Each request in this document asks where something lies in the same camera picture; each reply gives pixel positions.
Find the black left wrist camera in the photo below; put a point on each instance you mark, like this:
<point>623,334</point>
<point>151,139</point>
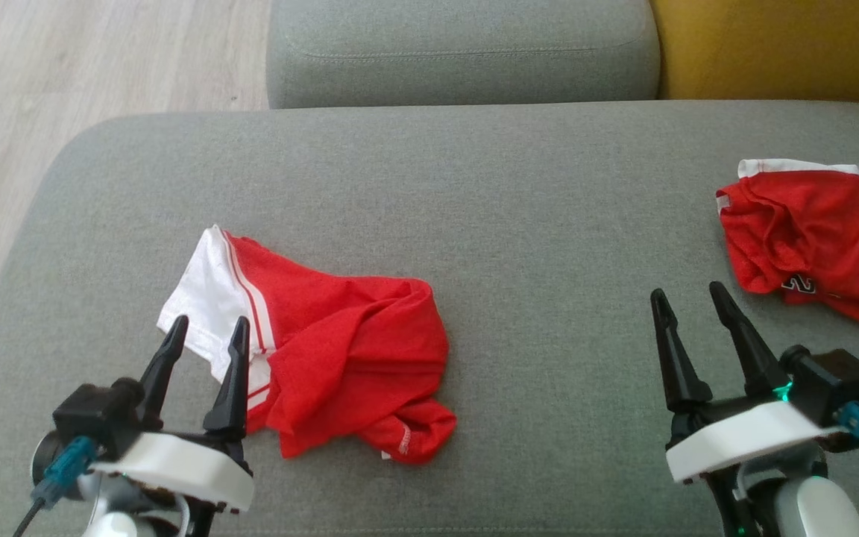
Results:
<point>94,414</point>

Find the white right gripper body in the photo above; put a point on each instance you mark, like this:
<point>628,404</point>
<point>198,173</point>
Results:
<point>743,440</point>

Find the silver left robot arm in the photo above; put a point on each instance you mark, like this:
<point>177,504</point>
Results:
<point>127,518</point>

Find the yellow pillow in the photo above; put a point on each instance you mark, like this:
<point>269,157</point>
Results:
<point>780,45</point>

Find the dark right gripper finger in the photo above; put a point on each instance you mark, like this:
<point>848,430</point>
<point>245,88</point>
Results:
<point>746,343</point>
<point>675,358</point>

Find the grey sofa seat cushion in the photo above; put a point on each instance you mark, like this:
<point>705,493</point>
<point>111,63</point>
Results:
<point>474,186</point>

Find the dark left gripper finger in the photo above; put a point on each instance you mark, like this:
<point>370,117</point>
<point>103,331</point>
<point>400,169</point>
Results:
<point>230,380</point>
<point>165,365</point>

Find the red shorts with white stripe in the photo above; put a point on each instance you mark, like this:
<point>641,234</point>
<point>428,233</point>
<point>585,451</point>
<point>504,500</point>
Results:
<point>810,231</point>

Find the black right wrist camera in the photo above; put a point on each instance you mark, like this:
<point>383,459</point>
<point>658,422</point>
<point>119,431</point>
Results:
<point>836,380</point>

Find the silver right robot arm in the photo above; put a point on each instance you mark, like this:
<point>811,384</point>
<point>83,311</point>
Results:
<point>810,511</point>

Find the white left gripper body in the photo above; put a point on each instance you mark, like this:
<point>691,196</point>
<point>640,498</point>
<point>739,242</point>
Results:
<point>176,466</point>

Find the red jersey with white sleeves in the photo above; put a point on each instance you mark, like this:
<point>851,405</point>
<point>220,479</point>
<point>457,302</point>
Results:
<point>355,350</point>

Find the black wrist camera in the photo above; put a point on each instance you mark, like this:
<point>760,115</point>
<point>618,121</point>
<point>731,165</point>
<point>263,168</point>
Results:
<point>836,380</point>
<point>94,414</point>

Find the grey sofa back cushion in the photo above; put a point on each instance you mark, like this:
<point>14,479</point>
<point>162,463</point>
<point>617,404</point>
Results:
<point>459,52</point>

